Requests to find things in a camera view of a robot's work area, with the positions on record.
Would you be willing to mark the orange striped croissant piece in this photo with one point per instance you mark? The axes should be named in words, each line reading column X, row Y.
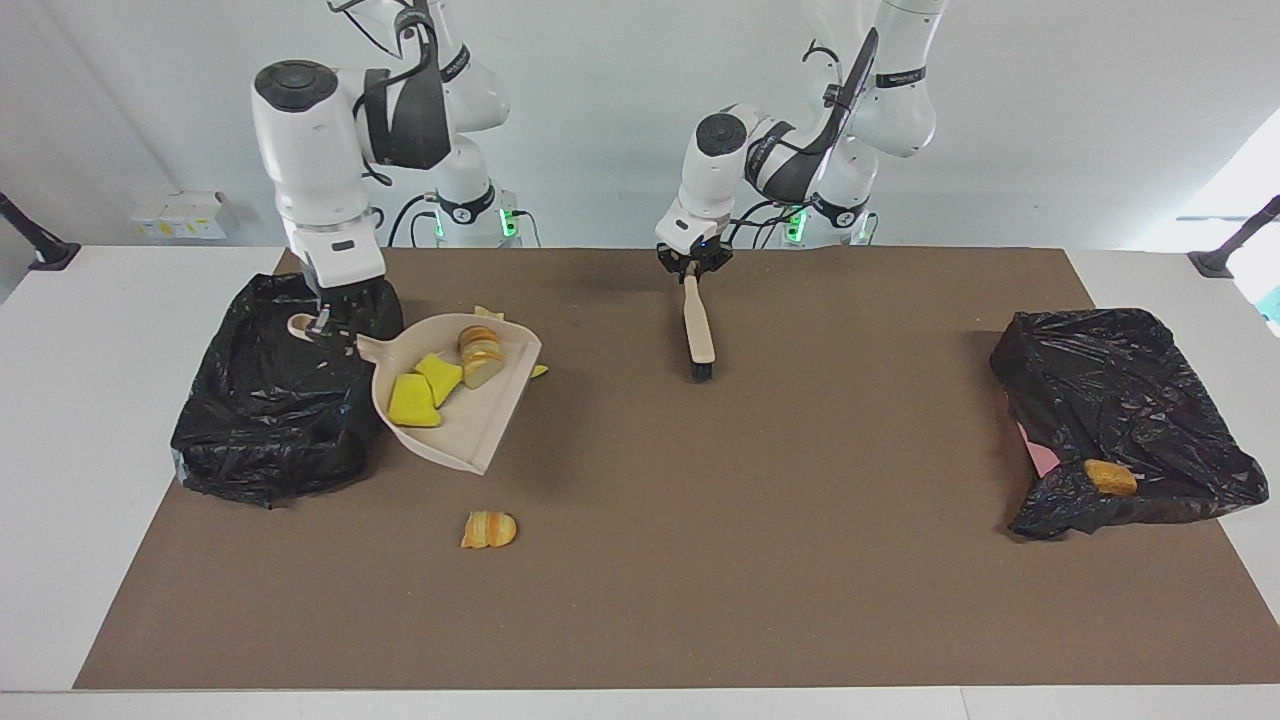
column 489, row 530

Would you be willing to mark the teal object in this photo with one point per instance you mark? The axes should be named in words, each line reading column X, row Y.
column 1272, row 304

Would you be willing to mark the sliced tan bread piece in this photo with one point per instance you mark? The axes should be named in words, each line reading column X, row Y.
column 482, row 355

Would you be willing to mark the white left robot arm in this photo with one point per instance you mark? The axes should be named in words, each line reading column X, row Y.
column 780, row 150

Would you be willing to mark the black stand leg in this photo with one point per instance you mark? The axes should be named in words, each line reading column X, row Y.
column 1215, row 262
column 45, row 250

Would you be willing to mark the beige hand brush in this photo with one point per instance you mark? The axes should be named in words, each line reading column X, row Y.
column 700, row 330

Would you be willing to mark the crumpled black trash bag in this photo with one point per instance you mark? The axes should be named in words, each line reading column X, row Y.
column 1130, row 390

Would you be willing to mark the white wall socket box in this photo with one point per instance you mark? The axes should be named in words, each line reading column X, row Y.
column 180, row 215

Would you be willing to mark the rectangular yellow sponge piece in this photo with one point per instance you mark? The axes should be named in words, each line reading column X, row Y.
column 412, row 402

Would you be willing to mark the pale toast piece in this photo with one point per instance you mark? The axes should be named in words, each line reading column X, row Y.
column 488, row 312

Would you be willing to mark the pink plastic bin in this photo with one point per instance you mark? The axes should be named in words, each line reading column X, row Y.
column 1040, row 455

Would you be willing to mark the open black bag lined bin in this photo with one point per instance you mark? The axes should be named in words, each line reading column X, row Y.
column 260, row 420

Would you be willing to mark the golden brown bread chunk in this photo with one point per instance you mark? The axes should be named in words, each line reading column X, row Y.
column 1110, row 477

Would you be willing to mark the triangular yellow sponge piece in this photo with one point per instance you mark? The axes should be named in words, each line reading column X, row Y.
column 442, row 376

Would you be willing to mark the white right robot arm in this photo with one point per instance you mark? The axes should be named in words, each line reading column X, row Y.
column 310, row 160

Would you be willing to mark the brown table mat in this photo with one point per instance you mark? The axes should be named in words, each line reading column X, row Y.
column 800, row 600

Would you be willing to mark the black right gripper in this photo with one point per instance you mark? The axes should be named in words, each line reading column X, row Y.
column 360, row 310

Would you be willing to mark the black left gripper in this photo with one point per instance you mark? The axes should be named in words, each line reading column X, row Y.
column 695, row 258

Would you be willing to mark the beige plastic dustpan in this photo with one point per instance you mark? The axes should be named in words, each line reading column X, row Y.
column 470, row 430

